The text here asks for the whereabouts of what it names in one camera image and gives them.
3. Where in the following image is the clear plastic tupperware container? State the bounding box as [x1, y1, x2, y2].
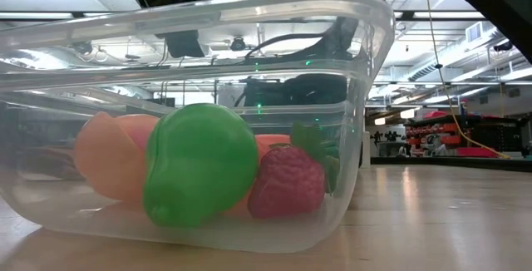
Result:
[0, 0, 396, 254]

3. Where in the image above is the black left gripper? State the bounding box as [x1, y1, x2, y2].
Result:
[155, 29, 207, 59]

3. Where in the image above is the shelf with red bins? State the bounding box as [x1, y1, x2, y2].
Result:
[405, 111, 531, 160]

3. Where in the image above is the pink storage bin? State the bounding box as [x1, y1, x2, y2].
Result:
[456, 147, 499, 159]

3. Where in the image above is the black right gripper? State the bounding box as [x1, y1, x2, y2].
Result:
[244, 74, 348, 107]

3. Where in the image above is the black aluminium table frame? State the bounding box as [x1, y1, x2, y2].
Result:
[369, 156, 532, 174]

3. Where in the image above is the green toy pear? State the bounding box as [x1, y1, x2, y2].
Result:
[142, 102, 260, 229]

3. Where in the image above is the white ceiling vent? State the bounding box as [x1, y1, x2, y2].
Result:
[465, 21, 484, 44]

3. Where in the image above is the yellow hanging cable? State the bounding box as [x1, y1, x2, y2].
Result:
[424, 0, 512, 160]

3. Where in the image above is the red toy strawberry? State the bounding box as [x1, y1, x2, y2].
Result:
[247, 121, 342, 220]

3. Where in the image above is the peach toy fruit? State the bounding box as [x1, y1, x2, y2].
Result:
[73, 111, 161, 205]

